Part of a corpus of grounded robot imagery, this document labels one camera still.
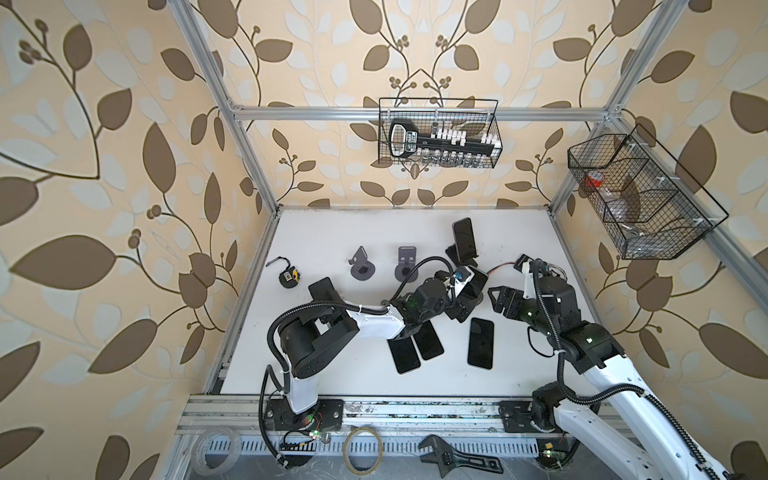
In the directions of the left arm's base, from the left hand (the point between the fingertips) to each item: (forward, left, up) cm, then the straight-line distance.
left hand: (471, 285), depth 82 cm
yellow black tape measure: (+8, +57, -13) cm, 59 cm away
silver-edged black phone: (-11, +11, -14) cm, 21 cm away
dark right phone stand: (+20, +2, -12) cm, 23 cm away
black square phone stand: (-1, +42, -5) cm, 43 cm away
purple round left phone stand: (+11, +33, -11) cm, 37 cm away
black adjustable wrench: (-39, +8, -13) cm, 41 cm away
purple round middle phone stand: (+15, +18, -9) cm, 25 cm away
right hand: (-5, -7, +4) cm, 9 cm away
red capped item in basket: (+28, -37, +15) cm, 49 cm away
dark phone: (-16, +18, -13) cm, 27 cm away
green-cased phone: (-3, +2, +5) cm, 7 cm away
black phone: (-11, -5, -15) cm, 19 cm away
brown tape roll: (-38, +31, -10) cm, 50 cm away
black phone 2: (+19, -1, -3) cm, 19 cm away
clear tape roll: (-39, +65, -12) cm, 77 cm away
